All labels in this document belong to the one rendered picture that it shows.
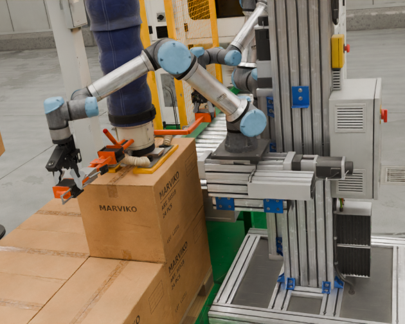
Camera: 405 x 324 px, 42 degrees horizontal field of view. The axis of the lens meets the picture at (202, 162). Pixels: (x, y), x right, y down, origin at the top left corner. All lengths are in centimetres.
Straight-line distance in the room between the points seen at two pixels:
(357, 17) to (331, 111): 914
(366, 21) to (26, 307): 987
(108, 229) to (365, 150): 122
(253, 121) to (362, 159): 54
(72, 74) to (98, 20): 163
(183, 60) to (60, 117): 50
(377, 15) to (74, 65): 829
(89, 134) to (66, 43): 69
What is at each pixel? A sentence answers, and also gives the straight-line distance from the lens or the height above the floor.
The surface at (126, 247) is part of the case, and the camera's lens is 255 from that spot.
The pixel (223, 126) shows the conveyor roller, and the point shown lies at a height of 54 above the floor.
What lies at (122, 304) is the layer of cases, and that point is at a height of 54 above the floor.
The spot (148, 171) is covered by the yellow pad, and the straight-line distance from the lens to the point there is 244.
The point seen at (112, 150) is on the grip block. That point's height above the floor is 109.
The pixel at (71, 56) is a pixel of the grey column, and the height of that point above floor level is 127.
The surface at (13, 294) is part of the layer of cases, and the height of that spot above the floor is 54.
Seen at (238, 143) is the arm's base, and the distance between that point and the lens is 230.
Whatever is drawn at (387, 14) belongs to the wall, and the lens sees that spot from 1140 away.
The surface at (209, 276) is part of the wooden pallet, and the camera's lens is 317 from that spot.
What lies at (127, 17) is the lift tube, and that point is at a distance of 239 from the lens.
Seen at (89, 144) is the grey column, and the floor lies 60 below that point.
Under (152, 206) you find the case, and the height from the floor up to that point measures 84.
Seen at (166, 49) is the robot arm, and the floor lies 155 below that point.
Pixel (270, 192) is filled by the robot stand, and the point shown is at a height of 91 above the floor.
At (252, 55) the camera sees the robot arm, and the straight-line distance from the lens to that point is 284.
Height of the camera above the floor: 188
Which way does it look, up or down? 22 degrees down
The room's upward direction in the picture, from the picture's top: 7 degrees counter-clockwise
